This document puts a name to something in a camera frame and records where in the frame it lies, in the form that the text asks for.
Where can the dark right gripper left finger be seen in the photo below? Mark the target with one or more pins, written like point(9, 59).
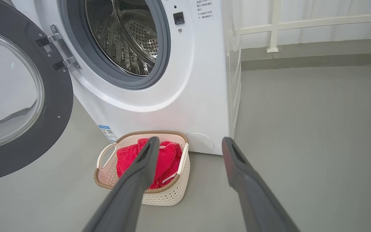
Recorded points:
point(127, 193)

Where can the stainless steel washing machine drum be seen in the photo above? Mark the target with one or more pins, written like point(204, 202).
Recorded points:
point(134, 38)

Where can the silver door hinge bracket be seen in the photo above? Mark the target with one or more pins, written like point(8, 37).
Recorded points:
point(63, 48)

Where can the round white filter cover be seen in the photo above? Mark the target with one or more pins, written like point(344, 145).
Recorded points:
point(200, 142)

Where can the black door lock socket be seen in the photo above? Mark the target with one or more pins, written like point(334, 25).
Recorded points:
point(178, 18)

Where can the black-rimmed glass washer door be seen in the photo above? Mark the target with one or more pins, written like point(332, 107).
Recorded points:
point(56, 106)

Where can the white front-load washing machine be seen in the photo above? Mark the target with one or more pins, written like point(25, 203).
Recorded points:
point(172, 96)

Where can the cream perforated basket brown rim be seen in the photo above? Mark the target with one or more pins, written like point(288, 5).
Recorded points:
point(172, 193)

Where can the white metal railing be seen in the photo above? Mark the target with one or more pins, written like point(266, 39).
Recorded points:
point(274, 25)

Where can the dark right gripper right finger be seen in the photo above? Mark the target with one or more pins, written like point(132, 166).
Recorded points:
point(256, 199)

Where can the red garment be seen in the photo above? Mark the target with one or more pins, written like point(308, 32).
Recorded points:
point(169, 158)

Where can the blue energy label sticker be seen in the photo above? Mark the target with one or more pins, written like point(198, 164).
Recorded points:
point(107, 133)

